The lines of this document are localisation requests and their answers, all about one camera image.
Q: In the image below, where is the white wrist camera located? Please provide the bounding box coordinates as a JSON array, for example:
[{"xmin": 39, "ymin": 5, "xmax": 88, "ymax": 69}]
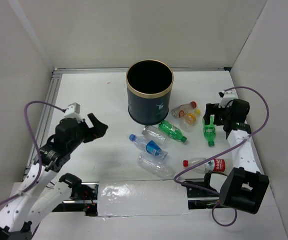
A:
[
  {"xmin": 219, "ymin": 90, "xmax": 235, "ymax": 108},
  {"xmin": 64, "ymin": 102, "xmax": 83, "ymax": 122}
]

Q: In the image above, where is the aluminium frame rail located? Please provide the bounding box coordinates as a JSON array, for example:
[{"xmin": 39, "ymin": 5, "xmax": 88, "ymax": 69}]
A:
[{"xmin": 36, "ymin": 68, "xmax": 233, "ymax": 182}]

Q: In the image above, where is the clear bottle red label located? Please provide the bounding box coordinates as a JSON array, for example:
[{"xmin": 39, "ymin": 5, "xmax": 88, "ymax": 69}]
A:
[{"xmin": 182, "ymin": 157, "xmax": 229, "ymax": 174}]

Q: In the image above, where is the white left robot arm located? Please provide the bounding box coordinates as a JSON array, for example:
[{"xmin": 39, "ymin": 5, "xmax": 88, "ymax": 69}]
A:
[{"xmin": 0, "ymin": 113, "xmax": 108, "ymax": 240}]

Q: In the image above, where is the dark bin with gold rim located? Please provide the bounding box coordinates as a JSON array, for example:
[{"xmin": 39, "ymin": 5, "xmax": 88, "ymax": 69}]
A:
[{"xmin": 126, "ymin": 59, "xmax": 174, "ymax": 125}]

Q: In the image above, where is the clear bottle yellow cap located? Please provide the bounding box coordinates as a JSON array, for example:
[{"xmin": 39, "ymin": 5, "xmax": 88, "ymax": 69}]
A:
[{"xmin": 179, "ymin": 109, "xmax": 200, "ymax": 132}]

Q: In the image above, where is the clear bottle blue label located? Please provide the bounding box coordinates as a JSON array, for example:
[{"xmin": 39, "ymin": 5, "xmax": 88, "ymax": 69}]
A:
[{"xmin": 129, "ymin": 134, "xmax": 168, "ymax": 160}]

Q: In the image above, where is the green bottle barcode label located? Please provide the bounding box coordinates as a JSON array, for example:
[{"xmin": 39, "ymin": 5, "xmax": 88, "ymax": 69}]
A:
[{"xmin": 158, "ymin": 120, "xmax": 187, "ymax": 144}]

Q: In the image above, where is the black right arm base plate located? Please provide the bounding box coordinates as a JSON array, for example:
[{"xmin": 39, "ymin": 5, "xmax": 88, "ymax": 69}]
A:
[{"xmin": 185, "ymin": 186, "xmax": 219, "ymax": 210}]

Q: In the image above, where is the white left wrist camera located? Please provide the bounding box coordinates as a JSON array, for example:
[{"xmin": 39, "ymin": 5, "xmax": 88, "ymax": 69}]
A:
[{"xmin": 64, "ymin": 102, "xmax": 83, "ymax": 122}]

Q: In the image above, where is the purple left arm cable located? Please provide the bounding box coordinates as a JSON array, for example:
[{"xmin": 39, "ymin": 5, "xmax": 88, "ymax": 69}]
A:
[{"xmin": 0, "ymin": 100, "xmax": 67, "ymax": 218}]

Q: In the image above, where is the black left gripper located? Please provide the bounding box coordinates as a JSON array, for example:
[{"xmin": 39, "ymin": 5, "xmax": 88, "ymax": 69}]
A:
[{"xmin": 68, "ymin": 112, "xmax": 108, "ymax": 152}]

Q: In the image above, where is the clear jar metal lid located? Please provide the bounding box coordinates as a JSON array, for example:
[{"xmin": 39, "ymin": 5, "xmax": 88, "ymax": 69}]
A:
[{"xmin": 142, "ymin": 125, "xmax": 168, "ymax": 146}]

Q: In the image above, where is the silver tape sheet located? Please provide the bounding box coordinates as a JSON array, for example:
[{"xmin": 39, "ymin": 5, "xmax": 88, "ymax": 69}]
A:
[{"xmin": 97, "ymin": 180, "xmax": 190, "ymax": 217}]

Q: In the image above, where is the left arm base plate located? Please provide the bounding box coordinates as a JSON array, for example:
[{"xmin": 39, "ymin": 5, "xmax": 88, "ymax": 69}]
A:
[{"xmin": 53, "ymin": 182, "xmax": 99, "ymax": 217}]

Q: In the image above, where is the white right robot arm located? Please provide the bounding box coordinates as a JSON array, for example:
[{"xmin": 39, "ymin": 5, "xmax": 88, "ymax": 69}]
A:
[{"xmin": 203, "ymin": 98, "xmax": 269, "ymax": 214}]

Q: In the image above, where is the clear bottle white cap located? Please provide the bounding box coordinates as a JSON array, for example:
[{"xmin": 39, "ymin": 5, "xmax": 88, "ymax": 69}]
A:
[{"xmin": 137, "ymin": 152, "xmax": 175, "ymax": 179}]

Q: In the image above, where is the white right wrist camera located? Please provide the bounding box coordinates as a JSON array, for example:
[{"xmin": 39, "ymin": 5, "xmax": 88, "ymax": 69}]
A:
[{"xmin": 219, "ymin": 90, "xmax": 235, "ymax": 108}]

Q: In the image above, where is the clear bottle red cap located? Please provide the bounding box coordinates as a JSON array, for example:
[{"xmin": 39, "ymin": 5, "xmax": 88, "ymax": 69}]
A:
[{"xmin": 171, "ymin": 101, "xmax": 197, "ymax": 119}]

